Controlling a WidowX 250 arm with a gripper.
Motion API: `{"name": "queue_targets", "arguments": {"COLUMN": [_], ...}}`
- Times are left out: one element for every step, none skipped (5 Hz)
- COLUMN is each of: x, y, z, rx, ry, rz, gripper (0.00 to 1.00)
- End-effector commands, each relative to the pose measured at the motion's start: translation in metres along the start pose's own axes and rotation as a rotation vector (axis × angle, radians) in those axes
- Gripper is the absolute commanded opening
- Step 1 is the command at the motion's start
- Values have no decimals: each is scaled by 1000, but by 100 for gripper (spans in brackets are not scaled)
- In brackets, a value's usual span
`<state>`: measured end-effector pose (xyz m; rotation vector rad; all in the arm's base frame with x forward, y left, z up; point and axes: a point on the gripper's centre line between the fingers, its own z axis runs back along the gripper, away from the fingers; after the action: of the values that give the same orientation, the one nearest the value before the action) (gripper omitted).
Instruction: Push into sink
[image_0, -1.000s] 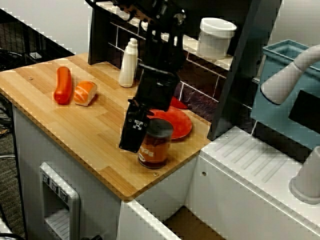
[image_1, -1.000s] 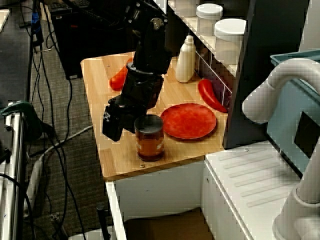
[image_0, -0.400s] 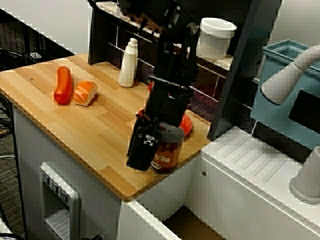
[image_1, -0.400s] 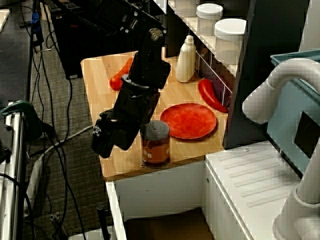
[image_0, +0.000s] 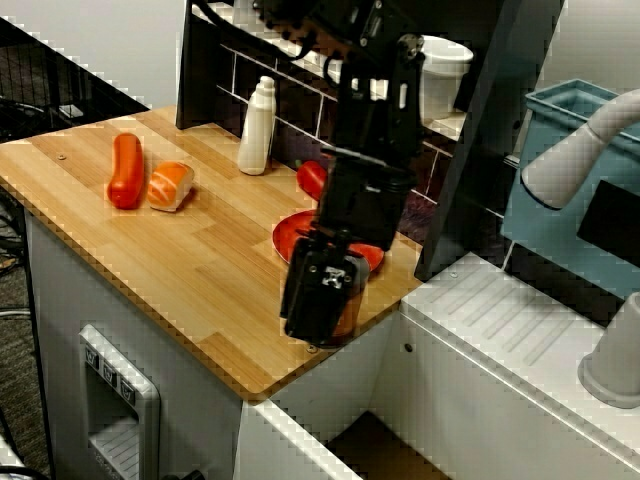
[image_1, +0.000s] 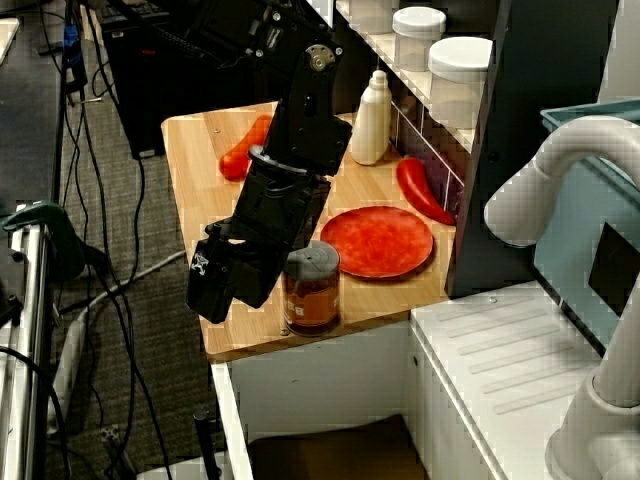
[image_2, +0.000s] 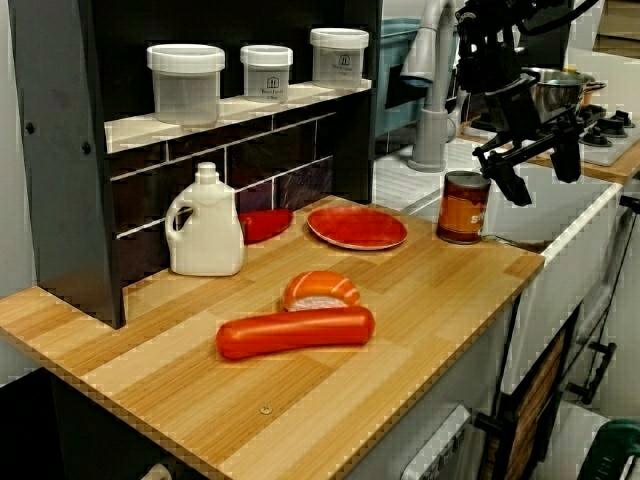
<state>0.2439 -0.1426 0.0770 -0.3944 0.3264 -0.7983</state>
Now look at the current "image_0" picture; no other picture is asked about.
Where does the large white lidded jar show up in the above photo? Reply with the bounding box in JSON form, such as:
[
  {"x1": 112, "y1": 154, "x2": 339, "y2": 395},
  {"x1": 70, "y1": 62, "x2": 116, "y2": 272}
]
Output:
[{"x1": 417, "y1": 34, "x2": 475, "y2": 121}]

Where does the salmon sushi toy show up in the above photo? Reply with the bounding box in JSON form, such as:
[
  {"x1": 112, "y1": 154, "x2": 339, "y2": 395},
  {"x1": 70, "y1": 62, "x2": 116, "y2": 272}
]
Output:
[{"x1": 146, "y1": 160, "x2": 195, "y2": 214}]

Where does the grey appliance control panel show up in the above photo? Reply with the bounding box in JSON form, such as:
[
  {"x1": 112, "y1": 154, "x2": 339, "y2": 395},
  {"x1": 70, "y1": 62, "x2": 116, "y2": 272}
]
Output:
[{"x1": 78, "y1": 323, "x2": 162, "y2": 480}]

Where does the white sink with drainboard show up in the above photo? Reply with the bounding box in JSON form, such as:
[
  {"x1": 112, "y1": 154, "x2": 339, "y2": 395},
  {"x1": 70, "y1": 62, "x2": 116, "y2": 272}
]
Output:
[{"x1": 234, "y1": 252, "x2": 640, "y2": 480}]

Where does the white toy kitchen cabinet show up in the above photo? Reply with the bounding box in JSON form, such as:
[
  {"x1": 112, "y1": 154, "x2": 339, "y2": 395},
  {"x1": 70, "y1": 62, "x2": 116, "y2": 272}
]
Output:
[{"x1": 23, "y1": 207, "x2": 401, "y2": 480}]

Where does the small white lidded jar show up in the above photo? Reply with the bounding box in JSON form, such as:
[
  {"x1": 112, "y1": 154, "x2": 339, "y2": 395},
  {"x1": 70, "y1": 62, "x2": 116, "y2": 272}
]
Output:
[{"x1": 313, "y1": 48, "x2": 346, "y2": 75}]

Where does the black flat panel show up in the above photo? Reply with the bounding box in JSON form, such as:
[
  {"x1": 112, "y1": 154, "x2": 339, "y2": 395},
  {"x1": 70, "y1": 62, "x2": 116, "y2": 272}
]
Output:
[{"x1": 577, "y1": 179, "x2": 640, "y2": 261}]

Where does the red round plate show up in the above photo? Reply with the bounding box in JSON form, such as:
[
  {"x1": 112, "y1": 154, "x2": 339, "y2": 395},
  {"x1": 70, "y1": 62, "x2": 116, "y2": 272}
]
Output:
[{"x1": 271, "y1": 209, "x2": 386, "y2": 274}]

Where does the black wire fence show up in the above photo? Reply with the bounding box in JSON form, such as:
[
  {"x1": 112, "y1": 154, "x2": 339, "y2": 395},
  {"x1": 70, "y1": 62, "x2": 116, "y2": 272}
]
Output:
[{"x1": 0, "y1": 17, "x2": 151, "y2": 146}]

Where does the orange-brown sauce can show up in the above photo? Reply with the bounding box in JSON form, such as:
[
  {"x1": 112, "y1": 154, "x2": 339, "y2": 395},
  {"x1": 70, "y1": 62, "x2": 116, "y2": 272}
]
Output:
[{"x1": 312, "y1": 252, "x2": 372, "y2": 350}]

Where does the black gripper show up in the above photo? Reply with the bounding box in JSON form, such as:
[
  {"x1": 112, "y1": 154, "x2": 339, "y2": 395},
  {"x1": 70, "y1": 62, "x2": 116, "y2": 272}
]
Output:
[{"x1": 279, "y1": 146, "x2": 417, "y2": 350}]

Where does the grey toy faucet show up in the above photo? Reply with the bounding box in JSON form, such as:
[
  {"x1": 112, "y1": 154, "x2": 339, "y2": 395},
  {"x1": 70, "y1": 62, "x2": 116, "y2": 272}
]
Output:
[{"x1": 520, "y1": 88, "x2": 640, "y2": 410}]

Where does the cream wooden shelf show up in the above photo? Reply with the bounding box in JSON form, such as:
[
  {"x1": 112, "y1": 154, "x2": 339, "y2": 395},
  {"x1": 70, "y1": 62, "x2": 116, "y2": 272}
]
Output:
[{"x1": 192, "y1": 2, "x2": 469, "y2": 141}]

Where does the red toy pepper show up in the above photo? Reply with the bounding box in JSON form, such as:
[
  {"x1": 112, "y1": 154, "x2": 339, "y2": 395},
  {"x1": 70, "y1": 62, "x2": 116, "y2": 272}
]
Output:
[{"x1": 295, "y1": 159, "x2": 329, "y2": 202}]

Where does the orange toy sausage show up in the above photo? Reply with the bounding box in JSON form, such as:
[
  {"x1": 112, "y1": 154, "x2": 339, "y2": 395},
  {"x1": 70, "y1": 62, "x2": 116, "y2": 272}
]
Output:
[{"x1": 107, "y1": 132, "x2": 146, "y2": 210}]

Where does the white plastic squeeze bottle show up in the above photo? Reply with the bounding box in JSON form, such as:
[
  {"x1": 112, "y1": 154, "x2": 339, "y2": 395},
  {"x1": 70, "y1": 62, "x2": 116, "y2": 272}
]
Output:
[{"x1": 236, "y1": 75, "x2": 277, "y2": 176}]

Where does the teal plastic bin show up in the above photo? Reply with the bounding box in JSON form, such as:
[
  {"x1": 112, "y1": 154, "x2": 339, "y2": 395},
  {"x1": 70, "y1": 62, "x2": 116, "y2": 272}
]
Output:
[{"x1": 501, "y1": 78, "x2": 640, "y2": 299}]

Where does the dark tiled backsplash unit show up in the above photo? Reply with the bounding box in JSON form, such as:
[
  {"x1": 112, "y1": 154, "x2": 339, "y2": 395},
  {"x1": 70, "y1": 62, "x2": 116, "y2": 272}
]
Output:
[{"x1": 175, "y1": 0, "x2": 566, "y2": 281}]

